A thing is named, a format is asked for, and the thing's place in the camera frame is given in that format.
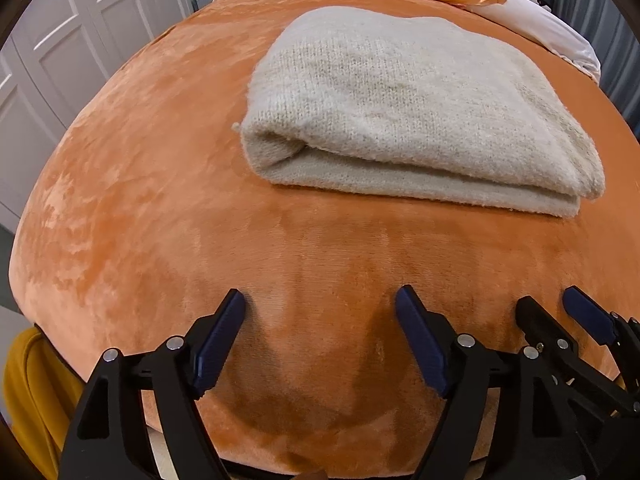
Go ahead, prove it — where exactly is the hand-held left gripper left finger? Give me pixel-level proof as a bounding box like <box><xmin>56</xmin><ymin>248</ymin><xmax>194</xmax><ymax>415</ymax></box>
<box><xmin>59</xmin><ymin>288</ymin><xmax>246</xmax><ymax>480</ymax></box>

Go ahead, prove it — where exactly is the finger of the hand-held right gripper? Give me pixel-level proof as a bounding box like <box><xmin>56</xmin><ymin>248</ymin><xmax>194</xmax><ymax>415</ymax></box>
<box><xmin>562</xmin><ymin>286</ymin><xmax>640</xmax><ymax>391</ymax></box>
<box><xmin>516</xmin><ymin>297</ymin><xmax>640</xmax><ymax>418</ymax></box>

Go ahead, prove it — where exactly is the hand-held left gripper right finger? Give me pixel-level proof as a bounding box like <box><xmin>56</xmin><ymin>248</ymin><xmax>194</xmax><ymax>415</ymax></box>
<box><xmin>395</xmin><ymin>285</ymin><xmax>623</xmax><ymax>480</ymax></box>

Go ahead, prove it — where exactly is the cream knitted sweater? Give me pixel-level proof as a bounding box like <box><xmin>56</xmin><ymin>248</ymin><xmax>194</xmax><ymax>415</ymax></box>
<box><xmin>232</xmin><ymin>9</ymin><xmax>607</xmax><ymax>218</ymax></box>

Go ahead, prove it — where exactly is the orange plush blanket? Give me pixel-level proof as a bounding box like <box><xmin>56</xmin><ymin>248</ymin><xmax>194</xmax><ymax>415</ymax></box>
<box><xmin>10</xmin><ymin>0</ymin><xmax>640</xmax><ymax>471</ymax></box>

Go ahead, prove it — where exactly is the mustard yellow cloth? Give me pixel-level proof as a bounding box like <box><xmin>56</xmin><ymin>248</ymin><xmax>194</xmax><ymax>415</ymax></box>
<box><xmin>4</xmin><ymin>327</ymin><xmax>88</xmax><ymax>480</ymax></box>

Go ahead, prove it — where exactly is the grey curtain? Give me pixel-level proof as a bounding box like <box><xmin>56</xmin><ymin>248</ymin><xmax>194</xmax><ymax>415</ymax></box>
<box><xmin>590</xmin><ymin>0</ymin><xmax>640</xmax><ymax>141</ymax></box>

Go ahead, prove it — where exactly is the white long pillow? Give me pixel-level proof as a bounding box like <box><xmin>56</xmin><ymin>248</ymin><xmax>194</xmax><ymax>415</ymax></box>
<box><xmin>215</xmin><ymin>0</ymin><xmax>601</xmax><ymax>81</ymax></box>

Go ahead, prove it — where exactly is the white panelled wardrobe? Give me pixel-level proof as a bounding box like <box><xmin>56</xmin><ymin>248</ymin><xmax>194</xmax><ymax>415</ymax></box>
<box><xmin>0</xmin><ymin>0</ymin><xmax>226</xmax><ymax>231</ymax></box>

